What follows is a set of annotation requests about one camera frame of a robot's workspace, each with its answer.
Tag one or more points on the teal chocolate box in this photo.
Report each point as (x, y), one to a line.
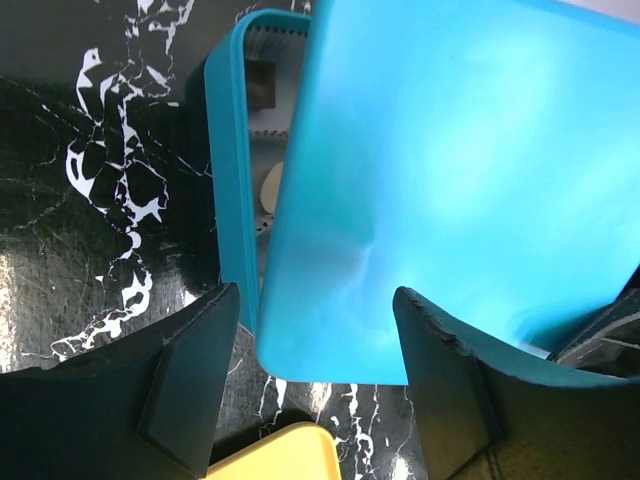
(245, 143)

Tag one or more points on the yellow plastic tray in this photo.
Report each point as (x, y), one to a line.
(301, 451)

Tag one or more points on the dark square chocolate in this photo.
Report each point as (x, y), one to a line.
(260, 84)

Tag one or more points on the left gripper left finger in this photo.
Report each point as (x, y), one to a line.
(142, 407)

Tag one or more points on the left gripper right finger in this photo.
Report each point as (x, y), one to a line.
(487, 410)

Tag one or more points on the teal box lid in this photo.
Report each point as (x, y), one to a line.
(482, 153)

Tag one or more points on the white oval chocolate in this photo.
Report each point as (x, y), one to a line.
(269, 190)

